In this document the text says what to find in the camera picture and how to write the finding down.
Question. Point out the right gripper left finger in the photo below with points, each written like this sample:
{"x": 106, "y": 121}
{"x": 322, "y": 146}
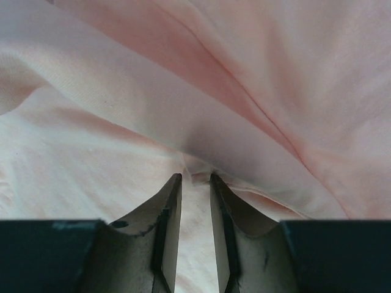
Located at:
{"x": 138, "y": 252}

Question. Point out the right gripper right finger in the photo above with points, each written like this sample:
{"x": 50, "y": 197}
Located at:
{"x": 251, "y": 249}

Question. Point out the salmon pink t-shirt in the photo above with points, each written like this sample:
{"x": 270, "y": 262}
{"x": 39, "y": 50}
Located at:
{"x": 288, "y": 101}

